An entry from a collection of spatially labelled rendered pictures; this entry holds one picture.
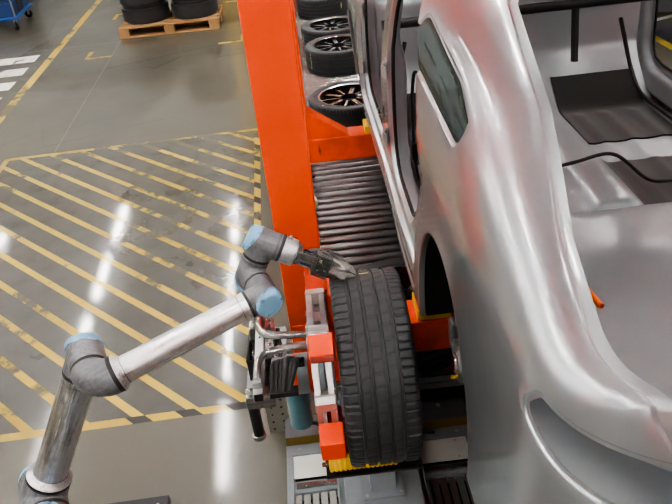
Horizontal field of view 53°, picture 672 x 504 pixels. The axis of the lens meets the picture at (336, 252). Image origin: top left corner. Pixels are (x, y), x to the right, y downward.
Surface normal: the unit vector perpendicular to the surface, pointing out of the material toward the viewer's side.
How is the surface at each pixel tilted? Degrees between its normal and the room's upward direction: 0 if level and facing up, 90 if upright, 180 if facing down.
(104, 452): 0
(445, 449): 0
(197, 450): 0
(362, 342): 35
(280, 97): 90
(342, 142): 90
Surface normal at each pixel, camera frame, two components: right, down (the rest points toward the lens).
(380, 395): 0.03, 0.11
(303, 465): -0.09, -0.83
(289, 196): 0.07, 0.54
